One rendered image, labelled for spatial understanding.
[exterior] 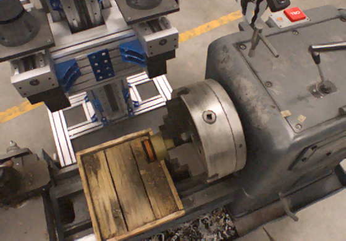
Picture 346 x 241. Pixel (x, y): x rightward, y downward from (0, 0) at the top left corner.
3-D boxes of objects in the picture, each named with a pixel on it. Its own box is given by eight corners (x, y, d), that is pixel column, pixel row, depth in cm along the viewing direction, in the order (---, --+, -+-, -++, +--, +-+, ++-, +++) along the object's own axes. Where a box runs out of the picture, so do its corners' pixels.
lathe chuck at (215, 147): (189, 102, 115) (202, 63, 85) (221, 178, 106) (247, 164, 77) (168, 110, 112) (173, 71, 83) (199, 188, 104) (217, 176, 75)
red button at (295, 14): (295, 10, 105) (297, 6, 104) (304, 20, 102) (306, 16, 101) (282, 13, 104) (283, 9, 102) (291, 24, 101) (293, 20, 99)
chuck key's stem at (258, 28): (256, 57, 87) (264, 27, 77) (249, 59, 86) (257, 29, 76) (252, 52, 88) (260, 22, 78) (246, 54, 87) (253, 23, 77)
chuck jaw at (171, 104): (192, 122, 95) (185, 89, 89) (198, 128, 91) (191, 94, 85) (159, 133, 92) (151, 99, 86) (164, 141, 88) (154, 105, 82)
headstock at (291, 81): (307, 64, 143) (341, -3, 110) (369, 144, 120) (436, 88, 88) (197, 100, 128) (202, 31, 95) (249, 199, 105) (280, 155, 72)
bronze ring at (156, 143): (166, 123, 90) (138, 133, 88) (177, 148, 86) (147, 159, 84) (167, 137, 98) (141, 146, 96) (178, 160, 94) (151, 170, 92)
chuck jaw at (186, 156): (201, 138, 91) (217, 170, 85) (199, 145, 95) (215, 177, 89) (167, 149, 88) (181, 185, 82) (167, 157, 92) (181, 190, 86)
